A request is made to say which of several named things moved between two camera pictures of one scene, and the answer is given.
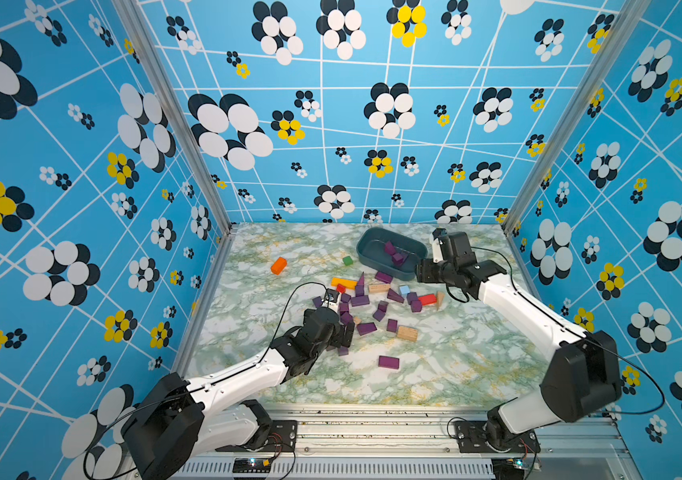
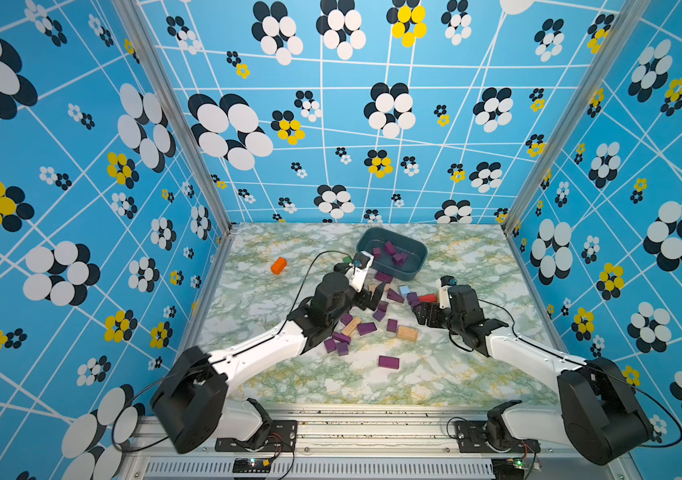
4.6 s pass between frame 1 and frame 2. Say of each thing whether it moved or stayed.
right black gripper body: moved
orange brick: stayed
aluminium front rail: stayed
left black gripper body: moved
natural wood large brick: stayed
